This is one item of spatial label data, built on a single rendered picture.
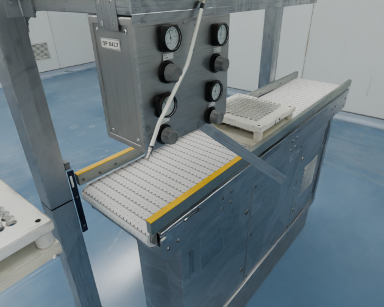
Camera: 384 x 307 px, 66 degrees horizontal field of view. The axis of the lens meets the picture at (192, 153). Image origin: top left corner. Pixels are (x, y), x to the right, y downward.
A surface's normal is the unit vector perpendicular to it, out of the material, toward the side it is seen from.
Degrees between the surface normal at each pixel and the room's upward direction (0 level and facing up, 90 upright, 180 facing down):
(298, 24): 90
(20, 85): 90
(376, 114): 90
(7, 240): 0
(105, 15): 90
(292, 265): 0
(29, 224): 0
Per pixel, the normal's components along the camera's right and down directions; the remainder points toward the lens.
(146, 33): 0.76, 0.31
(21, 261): -0.01, -0.88
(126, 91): -0.65, 0.38
